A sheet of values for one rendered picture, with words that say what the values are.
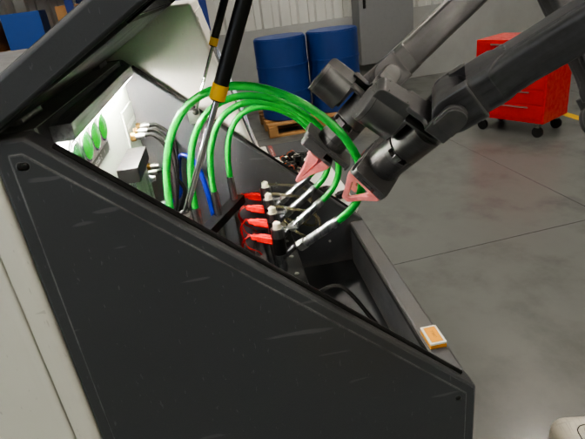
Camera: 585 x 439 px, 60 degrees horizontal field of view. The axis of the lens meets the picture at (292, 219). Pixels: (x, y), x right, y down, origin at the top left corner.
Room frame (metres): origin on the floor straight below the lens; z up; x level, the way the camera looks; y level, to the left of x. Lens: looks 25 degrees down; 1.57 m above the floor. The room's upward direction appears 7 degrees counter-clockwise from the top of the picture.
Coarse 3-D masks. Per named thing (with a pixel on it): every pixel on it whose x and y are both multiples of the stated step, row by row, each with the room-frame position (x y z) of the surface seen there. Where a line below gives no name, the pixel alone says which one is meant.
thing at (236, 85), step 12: (240, 84) 0.84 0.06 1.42; (252, 84) 0.84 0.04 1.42; (264, 84) 0.83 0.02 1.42; (192, 96) 0.87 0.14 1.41; (204, 96) 0.86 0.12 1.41; (276, 96) 0.83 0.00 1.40; (288, 96) 0.82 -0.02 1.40; (180, 108) 0.88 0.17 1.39; (312, 108) 0.81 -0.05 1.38; (180, 120) 0.88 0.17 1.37; (324, 120) 0.80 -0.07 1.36; (168, 132) 0.89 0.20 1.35; (336, 132) 0.80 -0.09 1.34; (168, 144) 0.89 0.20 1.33; (348, 144) 0.79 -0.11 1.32; (168, 156) 0.89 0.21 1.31; (168, 168) 0.89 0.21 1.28; (168, 180) 0.90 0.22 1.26; (168, 192) 0.90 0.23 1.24; (360, 192) 0.79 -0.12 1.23; (168, 204) 0.90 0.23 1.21; (348, 216) 0.79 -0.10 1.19
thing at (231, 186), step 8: (240, 112) 1.15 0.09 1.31; (248, 112) 1.16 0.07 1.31; (280, 112) 1.16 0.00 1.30; (232, 120) 1.15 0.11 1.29; (296, 120) 1.16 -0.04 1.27; (232, 128) 1.15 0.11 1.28; (304, 128) 1.17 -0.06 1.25; (232, 176) 1.15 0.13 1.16; (312, 176) 1.17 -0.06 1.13; (232, 184) 1.15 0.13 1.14; (296, 184) 1.17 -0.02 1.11; (304, 184) 1.16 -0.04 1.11; (232, 192) 1.14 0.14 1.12; (288, 192) 1.16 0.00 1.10; (280, 200) 1.16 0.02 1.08
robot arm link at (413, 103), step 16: (384, 80) 0.71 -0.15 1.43; (368, 96) 0.71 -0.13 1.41; (384, 96) 0.69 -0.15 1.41; (400, 96) 0.69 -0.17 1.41; (416, 96) 0.72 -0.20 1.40; (368, 112) 0.69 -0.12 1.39; (384, 112) 0.69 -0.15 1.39; (400, 112) 0.69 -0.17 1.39; (416, 112) 0.68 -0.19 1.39; (448, 112) 0.64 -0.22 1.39; (464, 112) 0.64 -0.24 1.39; (368, 128) 0.71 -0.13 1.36; (384, 128) 0.69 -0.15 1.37; (432, 128) 0.66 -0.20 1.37; (448, 128) 0.65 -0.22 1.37
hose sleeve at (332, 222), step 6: (330, 222) 0.80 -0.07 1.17; (336, 222) 0.80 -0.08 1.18; (318, 228) 0.82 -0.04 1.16; (324, 228) 0.81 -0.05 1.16; (330, 228) 0.80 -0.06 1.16; (312, 234) 0.81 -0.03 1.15; (318, 234) 0.81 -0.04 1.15; (324, 234) 0.81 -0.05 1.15; (306, 240) 0.82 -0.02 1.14; (312, 240) 0.81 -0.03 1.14
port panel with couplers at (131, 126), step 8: (128, 104) 1.16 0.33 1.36; (128, 112) 1.13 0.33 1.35; (128, 120) 1.11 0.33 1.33; (128, 128) 1.09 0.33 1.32; (136, 128) 1.14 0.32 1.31; (144, 128) 1.14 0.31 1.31; (128, 136) 1.07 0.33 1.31; (136, 136) 1.09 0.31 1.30; (144, 136) 1.09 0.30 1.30; (136, 144) 1.13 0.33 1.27; (152, 168) 1.14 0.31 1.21; (152, 176) 1.09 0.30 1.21
